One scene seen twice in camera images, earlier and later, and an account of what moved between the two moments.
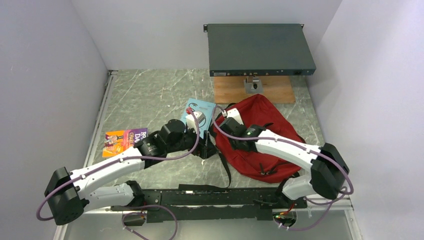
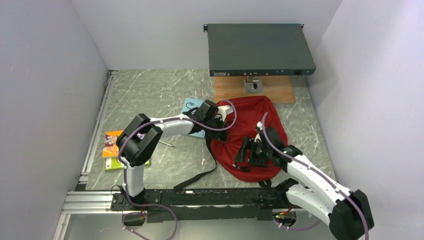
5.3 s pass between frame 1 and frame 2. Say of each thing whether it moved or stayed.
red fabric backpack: moved
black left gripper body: moved
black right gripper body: moved
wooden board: stayed
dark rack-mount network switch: stayed
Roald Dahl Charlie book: stayed
